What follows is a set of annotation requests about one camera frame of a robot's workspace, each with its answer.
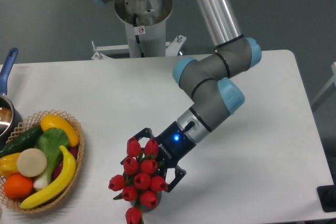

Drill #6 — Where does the white frame at right edge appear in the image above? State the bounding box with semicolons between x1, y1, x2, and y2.
311;62;335;112

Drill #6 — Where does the beige round disc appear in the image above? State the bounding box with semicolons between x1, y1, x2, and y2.
16;148;47;177

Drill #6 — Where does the dark red vegetable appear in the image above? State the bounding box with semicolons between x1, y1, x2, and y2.
53;147;78;180

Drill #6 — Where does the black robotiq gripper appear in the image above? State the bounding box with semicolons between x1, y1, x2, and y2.
120;121;196;193

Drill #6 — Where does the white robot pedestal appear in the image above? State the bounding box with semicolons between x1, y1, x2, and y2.
91;0;187;60

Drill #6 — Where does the yellow bell pepper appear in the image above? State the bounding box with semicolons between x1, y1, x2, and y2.
1;153;21;178

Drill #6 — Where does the red tulip bouquet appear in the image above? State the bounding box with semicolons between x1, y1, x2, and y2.
108;137;168;223

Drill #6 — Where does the blue handled saucepan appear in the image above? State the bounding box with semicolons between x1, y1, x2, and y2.
1;48;23;148

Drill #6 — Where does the green bok choy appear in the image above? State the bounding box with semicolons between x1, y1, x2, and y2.
34;127;69;190

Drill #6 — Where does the green cucumber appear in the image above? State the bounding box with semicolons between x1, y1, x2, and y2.
1;124;43;157

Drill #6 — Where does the black device at table edge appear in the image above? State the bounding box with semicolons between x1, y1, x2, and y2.
317;185;335;212

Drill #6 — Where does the yellow banana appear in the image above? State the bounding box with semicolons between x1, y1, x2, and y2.
19;145;76;210

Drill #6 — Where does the yellow squash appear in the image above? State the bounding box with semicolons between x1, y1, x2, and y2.
40;114;79;147

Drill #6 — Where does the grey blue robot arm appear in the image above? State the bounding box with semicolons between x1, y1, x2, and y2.
95;0;262;190

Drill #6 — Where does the orange fruit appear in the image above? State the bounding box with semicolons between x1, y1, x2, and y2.
4;173;33;199

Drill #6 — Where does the woven wicker basket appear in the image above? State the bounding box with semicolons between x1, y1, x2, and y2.
1;110;85;214

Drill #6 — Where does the dark grey ribbed vase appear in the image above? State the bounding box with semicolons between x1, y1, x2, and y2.
123;171;163;213

